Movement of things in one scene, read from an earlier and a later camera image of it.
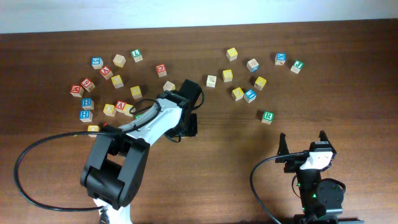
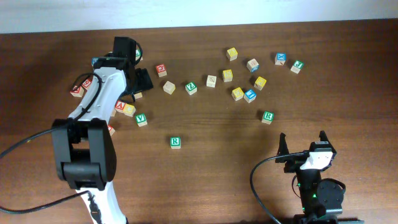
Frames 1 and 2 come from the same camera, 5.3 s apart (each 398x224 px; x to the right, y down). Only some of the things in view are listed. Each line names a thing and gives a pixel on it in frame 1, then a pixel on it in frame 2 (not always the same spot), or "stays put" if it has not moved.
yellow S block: x=227 y=75 stays put
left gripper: x=193 y=129 → x=145 y=82
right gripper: x=294 y=162 stays put
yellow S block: x=136 y=92 stays put
